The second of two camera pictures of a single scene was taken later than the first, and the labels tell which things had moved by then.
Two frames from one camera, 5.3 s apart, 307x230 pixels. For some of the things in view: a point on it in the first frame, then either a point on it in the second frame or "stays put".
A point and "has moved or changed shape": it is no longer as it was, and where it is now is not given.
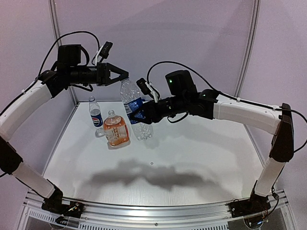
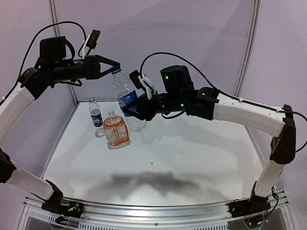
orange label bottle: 116,129 stays put
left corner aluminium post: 55,11 stays put
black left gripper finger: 116,69 -> 101,59
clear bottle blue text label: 134,105 has moved or changed shape
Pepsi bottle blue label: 96,117 stays put
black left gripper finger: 116,80 -> 100,74
